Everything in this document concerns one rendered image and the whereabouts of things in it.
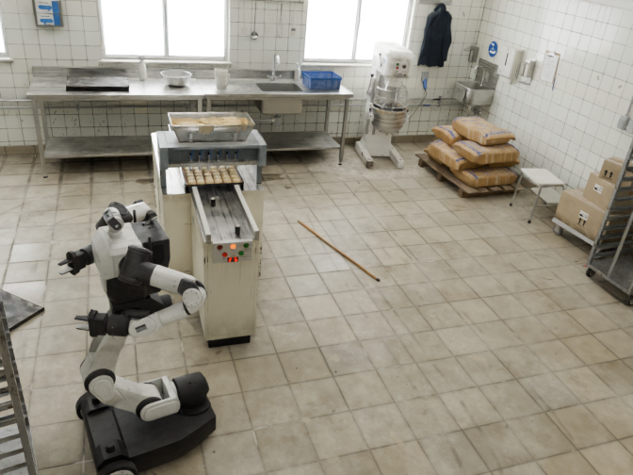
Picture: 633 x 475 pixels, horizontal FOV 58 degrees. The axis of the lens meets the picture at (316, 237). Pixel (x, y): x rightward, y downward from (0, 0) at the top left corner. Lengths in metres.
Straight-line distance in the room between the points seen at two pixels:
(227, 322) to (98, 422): 1.03
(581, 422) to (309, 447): 1.72
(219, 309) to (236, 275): 0.27
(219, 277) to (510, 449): 1.99
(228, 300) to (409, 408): 1.32
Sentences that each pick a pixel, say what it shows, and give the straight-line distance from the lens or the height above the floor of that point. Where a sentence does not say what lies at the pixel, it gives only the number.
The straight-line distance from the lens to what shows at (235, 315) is 3.78.
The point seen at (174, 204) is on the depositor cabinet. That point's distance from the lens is 4.08.
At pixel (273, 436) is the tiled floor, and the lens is 3.40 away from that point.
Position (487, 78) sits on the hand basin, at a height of 0.99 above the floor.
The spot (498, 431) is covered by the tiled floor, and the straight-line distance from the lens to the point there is 3.74.
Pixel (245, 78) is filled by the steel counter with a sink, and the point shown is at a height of 0.88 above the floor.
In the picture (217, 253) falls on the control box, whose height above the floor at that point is 0.77.
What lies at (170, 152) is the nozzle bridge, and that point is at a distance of 4.01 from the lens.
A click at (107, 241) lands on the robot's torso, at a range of 2.58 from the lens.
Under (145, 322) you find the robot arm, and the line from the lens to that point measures 2.40.
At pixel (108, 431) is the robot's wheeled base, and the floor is 0.19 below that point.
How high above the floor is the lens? 2.55
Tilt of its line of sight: 29 degrees down
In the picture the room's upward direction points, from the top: 6 degrees clockwise
